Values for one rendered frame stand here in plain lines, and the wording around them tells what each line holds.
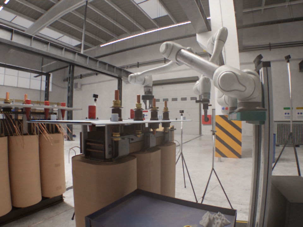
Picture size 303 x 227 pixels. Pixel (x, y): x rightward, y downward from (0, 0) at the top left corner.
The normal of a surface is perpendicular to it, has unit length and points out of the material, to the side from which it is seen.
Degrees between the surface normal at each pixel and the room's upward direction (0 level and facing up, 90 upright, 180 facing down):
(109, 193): 90
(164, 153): 90
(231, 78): 95
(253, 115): 90
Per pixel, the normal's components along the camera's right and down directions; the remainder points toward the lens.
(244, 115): -0.32, -0.03
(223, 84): -0.72, 0.04
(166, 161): 0.51, -0.03
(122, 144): 0.88, -0.01
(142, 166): 0.24, -0.03
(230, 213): -0.52, -0.03
